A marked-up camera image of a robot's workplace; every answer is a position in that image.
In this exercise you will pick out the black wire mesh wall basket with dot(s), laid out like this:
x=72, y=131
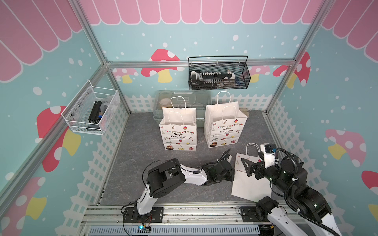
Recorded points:
x=218, y=72

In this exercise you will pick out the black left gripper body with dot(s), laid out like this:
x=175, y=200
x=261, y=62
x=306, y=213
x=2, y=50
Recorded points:
x=227, y=176

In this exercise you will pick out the clear plastic storage box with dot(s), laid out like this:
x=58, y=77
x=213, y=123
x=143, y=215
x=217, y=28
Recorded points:
x=198, y=99

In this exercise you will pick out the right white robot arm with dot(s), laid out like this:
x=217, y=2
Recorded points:
x=285, y=171

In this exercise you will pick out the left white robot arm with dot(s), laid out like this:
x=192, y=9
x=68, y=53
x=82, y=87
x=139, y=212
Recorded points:
x=166, y=177

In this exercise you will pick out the metal base rail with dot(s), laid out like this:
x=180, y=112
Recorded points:
x=178, y=219

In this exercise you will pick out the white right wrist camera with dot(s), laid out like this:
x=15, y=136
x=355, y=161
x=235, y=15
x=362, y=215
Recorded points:
x=269, y=154

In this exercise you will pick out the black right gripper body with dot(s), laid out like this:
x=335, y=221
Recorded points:
x=271, y=173

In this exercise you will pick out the white wire wall basket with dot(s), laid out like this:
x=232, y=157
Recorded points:
x=92, y=110

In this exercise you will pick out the white paper gift bag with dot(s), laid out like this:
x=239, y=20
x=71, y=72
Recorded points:
x=249, y=188

